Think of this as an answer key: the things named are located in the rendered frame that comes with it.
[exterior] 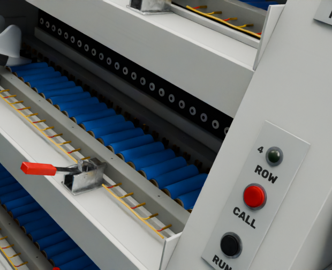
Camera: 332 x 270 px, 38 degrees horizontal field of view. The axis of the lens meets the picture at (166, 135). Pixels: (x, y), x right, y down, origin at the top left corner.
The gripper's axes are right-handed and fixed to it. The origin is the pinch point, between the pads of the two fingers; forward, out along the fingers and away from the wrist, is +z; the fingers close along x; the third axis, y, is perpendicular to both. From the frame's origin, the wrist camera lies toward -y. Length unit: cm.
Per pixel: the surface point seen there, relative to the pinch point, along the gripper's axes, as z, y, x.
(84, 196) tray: -6.3, -5.5, -31.7
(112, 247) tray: -7.8, -6.6, -39.3
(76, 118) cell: -0.5, -1.3, -18.9
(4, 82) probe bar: -3.4, -2.8, -4.5
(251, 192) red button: -9, 6, -50
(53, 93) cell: 0.6, -1.0, -10.8
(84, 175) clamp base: -6.7, -3.5, -30.8
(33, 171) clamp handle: -12.9, -3.7, -30.4
